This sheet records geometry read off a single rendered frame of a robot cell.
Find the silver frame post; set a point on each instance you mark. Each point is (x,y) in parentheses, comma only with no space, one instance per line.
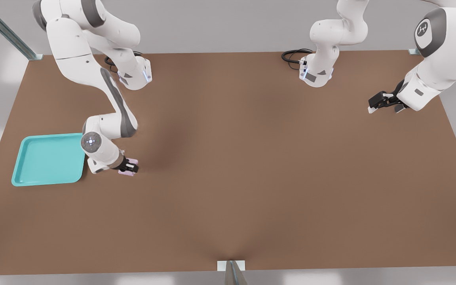
(2,27)
(232,272)
(414,51)

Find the pale lilac phone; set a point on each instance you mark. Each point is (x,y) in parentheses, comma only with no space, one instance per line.
(132,161)

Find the pale blue-green tray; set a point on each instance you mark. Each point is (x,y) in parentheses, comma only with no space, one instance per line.
(48,159)

